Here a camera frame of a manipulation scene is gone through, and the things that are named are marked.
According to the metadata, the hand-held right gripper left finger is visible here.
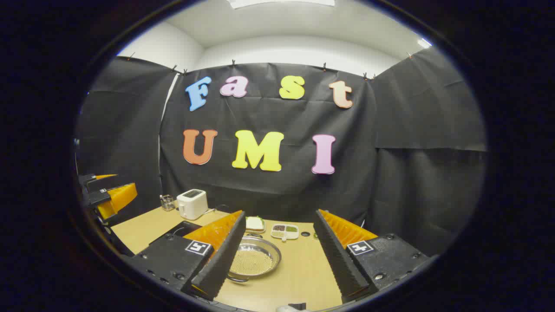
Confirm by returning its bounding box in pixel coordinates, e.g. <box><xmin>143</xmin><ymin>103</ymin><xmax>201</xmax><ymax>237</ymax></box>
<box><xmin>129</xmin><ymin>211</ymin><xmax>246</xmax><ymax>301</ymax></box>

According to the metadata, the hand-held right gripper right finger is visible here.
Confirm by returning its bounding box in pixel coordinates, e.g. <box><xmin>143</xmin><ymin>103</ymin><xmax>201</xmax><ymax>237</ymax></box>
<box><xmin>313</xmin><ymin>209</ymin><xmax>430</xmax><ymax>303</ymax></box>

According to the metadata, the stainless steel pot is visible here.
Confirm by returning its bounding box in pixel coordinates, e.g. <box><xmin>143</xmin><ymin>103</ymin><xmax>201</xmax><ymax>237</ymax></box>
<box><xmin>225</xmin><ymin>234</ymin><xmax>282</xmax><ymax>283</ymax></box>

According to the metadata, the white rectangular plate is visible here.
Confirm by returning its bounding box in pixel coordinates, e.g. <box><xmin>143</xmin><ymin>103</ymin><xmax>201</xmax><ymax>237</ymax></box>
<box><xmin>245</xmin><ymin>216</ymin><xmax>266</xmax><ymax>233</ymax></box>

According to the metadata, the white divided tray of beans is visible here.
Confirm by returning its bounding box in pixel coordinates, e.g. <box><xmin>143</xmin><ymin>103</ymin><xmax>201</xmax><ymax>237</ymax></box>
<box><xmin>271</xmin><ymin>223</ymin><xmax>300</xmax><ymax>241</ymax></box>

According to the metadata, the white toaster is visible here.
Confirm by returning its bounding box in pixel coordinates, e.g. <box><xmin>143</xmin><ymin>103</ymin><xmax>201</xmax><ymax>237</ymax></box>
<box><xmin>176</xmin><ymin>189</ymin><xmax>209</xmax><ymax>220</ymax></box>

